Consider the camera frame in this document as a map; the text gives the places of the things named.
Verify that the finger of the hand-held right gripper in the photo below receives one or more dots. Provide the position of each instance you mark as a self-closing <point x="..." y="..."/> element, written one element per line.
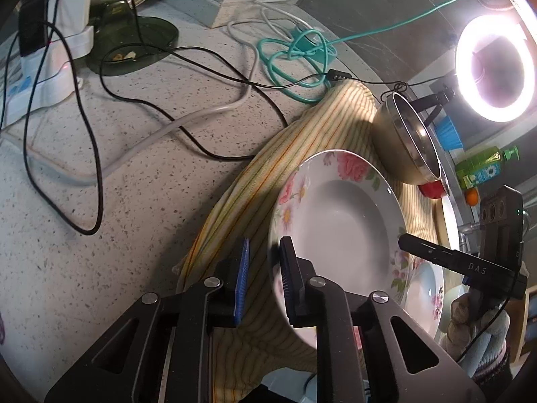
<point x="444" y="258"/>

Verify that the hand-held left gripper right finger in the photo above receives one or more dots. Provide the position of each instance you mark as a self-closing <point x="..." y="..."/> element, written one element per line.
<point x="287" y="279"/>

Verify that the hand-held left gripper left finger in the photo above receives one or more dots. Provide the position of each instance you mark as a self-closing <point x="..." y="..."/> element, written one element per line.
<point x="241" y="285"/>

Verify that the large floral plate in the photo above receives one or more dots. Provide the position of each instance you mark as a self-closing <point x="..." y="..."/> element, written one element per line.
<point x="344" y="218"/>

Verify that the stainless steel bowl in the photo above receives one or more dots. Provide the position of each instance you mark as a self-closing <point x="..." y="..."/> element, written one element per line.
<point x="394" y="142"/>

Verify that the person's right forearm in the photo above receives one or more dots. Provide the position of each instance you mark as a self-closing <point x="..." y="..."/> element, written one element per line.
<point x="491" y="344"/>

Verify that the person's right hand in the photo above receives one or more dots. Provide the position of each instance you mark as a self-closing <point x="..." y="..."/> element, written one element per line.
<point x="459" y="312"/>

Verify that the chrome faucet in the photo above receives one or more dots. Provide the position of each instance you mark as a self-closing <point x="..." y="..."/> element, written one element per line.
<point x="463" y="239"/>

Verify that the small floral plate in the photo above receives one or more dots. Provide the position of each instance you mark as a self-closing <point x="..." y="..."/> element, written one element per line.
<point x="426" y="294"/>

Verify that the orange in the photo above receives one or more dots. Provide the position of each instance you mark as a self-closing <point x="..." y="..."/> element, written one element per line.
<point x="473" y="197"/>

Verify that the green dish soap bottle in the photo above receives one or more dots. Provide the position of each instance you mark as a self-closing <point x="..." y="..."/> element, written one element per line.
<point x="478" y="168"/>

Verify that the red bowl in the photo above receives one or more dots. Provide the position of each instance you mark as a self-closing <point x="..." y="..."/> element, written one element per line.
<point x="430" y="189"/>

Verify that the striped yellow cloth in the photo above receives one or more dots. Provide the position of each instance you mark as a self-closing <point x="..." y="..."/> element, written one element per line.
<point x="260" y="184"/>

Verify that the blue silicone cup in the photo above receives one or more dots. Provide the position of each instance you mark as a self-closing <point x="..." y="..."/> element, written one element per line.
<point x="449" y="134"/>

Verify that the black tripod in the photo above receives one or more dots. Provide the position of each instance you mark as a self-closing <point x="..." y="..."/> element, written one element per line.
<point x="434" y="105"/>

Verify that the green glass dish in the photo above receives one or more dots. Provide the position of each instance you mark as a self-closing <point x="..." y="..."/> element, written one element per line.
<point x="155" y="33"/>

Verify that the white power strip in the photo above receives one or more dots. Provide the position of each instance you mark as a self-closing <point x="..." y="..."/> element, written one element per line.
<point x="46" y="88"/>

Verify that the white charger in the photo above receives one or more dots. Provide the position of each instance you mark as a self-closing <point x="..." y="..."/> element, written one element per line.
<point x="69" y="8"/>

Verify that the black power adapter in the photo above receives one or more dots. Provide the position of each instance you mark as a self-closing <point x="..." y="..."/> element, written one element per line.
<point x="35" y="25"/>

